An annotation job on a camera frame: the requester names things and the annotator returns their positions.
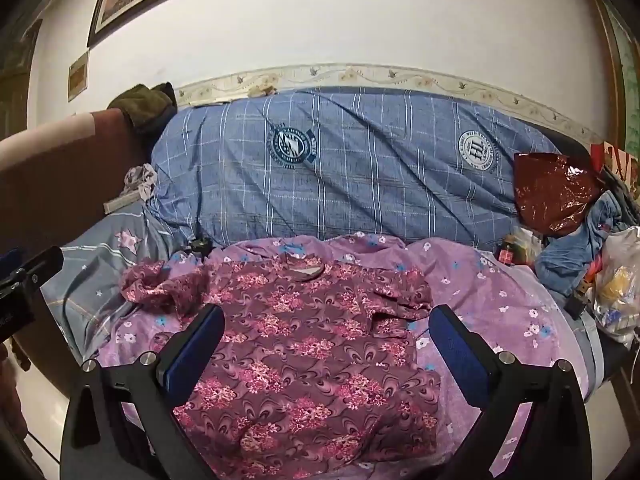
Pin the brown headboard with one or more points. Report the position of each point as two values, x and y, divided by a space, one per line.
55 175

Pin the olive green cloth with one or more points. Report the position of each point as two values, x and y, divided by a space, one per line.
145 102

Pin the dark red patterned cloth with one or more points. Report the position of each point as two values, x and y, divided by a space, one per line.
552 192

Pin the green framed wall hanging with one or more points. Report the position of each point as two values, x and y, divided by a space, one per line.
625 60

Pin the grey patterned small cloth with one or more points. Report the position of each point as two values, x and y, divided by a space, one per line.
141 179

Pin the maroon floral shirt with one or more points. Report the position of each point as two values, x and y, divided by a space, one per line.
320 340

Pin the blue plaid quilt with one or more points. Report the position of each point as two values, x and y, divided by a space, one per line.
360 180

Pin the purple floral bedsheet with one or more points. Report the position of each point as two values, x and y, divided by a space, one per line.
475 285

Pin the red-capped bottle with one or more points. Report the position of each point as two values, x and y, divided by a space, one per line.
507 254

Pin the white plastic bag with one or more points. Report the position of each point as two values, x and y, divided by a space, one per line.
617 285

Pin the flat white box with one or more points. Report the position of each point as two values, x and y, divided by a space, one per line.
120 203

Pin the red printed box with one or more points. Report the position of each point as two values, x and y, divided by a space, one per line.
607 154

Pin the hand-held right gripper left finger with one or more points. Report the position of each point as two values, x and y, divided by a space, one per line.
196 352

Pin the small wall plaque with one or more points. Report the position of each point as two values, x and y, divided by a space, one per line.
78 74

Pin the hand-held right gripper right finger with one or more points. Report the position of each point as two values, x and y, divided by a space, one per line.
457 352

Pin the small black object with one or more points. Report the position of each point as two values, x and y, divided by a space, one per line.
200 247

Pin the grey star-print pillow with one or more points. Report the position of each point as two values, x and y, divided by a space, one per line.
95 270

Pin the blue denim garment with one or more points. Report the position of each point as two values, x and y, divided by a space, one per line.
575 250

